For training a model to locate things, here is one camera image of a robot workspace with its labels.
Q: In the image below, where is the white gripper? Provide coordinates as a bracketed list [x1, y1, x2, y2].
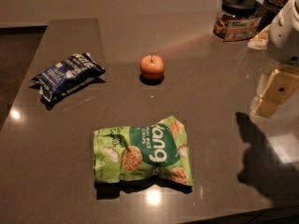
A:
[250, 0, 299, 118]

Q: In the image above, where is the green rice chip bag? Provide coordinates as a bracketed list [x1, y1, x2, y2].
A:
[93, 116, 192, 186]

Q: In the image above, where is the blue chip bag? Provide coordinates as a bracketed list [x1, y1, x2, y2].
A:
[31, 53, 106, 103]

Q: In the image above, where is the pale crumpled wrapper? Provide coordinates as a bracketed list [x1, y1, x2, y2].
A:
[248, 25, 270, 50]

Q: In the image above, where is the glass jar with black lid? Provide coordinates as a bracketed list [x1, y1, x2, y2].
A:
[213, 0, 261, 42]

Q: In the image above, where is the red apple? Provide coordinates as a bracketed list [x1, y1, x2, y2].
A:
[140, 55, 165, 80]

